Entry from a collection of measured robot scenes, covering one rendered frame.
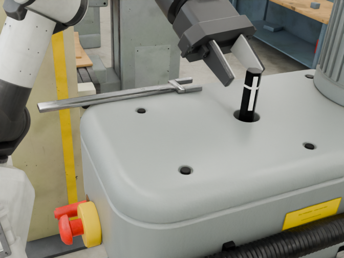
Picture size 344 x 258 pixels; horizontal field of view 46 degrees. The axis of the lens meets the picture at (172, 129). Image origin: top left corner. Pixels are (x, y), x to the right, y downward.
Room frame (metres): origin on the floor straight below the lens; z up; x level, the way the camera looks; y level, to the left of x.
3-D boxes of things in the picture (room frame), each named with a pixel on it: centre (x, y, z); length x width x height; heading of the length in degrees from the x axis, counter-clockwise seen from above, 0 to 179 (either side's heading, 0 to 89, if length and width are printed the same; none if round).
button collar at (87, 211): (0.40, 0.10, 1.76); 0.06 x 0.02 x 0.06; 26
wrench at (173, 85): (0.53, 0.07, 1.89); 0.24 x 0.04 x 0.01; 118
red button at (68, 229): (0.39, 0.13, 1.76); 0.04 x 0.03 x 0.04; 26
